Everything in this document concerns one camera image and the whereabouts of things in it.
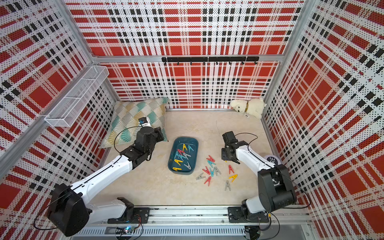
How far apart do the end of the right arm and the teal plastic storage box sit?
0.20 m

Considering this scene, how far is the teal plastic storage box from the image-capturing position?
90 centimetres

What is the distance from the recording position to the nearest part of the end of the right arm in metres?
0.64
